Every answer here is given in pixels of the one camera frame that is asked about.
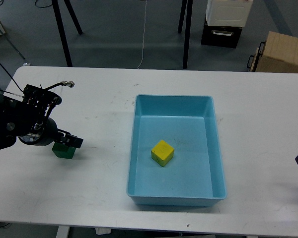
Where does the black table leg left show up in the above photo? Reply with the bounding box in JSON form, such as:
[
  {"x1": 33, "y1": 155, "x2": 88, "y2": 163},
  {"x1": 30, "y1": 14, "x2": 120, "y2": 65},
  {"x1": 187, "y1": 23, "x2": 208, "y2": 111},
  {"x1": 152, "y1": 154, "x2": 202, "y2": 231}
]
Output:
[{"x1": 51, "y1": 0, "x2": 83, "y2": 67}]

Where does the light blue plastic bin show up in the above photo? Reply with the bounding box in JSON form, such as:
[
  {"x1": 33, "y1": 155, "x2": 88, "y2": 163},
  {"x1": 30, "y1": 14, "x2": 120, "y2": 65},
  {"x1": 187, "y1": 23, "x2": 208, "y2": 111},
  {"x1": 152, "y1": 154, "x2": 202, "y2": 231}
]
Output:
[{"x1": 127, "y1": 95, "x2": 227, "y2": 207}]

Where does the black table leg right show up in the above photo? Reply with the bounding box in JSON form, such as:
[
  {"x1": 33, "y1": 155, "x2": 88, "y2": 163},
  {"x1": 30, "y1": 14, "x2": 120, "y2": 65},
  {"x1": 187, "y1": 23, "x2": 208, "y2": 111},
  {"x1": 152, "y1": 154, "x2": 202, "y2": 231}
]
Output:
[{"x1": 177, "y1": 0, "x2": 193, "y2": 69}]

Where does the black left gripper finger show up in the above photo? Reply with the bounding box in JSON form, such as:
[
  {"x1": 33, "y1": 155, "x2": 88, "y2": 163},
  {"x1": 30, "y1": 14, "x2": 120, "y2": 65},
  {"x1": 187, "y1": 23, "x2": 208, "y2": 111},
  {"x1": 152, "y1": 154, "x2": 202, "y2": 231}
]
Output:
[{"x1": 55, "y1": 129, "x2": 83, "y2": 148}]

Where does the white hanging cable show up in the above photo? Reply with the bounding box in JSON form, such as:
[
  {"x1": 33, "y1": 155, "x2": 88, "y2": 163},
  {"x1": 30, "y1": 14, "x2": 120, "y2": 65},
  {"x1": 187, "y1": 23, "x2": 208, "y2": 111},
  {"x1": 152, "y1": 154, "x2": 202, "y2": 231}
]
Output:
[{"x1": 137, "y1": 0, "x2": 148, "y2": 70}]

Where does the black table leg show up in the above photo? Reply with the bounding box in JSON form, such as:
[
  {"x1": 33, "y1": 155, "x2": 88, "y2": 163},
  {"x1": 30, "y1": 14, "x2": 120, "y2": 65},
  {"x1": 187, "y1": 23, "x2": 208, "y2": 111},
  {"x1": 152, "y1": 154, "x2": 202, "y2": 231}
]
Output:
[
  {"x1": 51, "y1": 0, "x2": 83, "y2": 67},
  {"x1": 177, "y1": 0, "x2": 193, "y2": 69}
]

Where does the black storage box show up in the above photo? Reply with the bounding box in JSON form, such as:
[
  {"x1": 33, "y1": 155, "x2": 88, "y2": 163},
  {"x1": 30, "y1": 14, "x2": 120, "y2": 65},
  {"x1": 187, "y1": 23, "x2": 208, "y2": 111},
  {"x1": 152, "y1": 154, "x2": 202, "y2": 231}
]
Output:
[{"x1": 201, "y1": 22, "x2": 243, "y2": 49}]

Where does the yellow cube block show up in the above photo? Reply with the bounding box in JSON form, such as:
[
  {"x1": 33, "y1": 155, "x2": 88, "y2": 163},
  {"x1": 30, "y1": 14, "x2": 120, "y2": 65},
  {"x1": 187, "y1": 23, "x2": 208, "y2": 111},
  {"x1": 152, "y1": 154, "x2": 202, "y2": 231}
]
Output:
[{"x1": 151, "y1": 140, "x2": 174, "y2": 167}]

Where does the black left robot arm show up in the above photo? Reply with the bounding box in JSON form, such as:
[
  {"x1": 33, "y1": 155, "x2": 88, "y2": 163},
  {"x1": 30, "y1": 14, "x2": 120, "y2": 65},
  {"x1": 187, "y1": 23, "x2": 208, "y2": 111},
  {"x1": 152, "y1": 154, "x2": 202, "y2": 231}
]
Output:
[{"x1": 0, "y1": 81, "x2": 83, "y2": 159}]

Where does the green cube block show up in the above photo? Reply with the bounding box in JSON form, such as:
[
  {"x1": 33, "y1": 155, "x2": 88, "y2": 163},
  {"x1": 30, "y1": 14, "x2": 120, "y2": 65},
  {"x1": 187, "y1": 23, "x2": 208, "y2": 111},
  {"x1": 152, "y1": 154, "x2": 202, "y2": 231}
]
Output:
[{"x1": 52, "y1": 142, "x2": 76, "y2": 159}]

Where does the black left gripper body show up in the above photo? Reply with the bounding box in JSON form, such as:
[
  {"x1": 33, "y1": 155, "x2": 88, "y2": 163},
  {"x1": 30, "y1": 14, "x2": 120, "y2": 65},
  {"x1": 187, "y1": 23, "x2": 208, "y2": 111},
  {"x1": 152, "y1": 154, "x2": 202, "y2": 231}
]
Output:
[{"x1": 18, "y1": 118, "x2": 60, "y2": 146}]

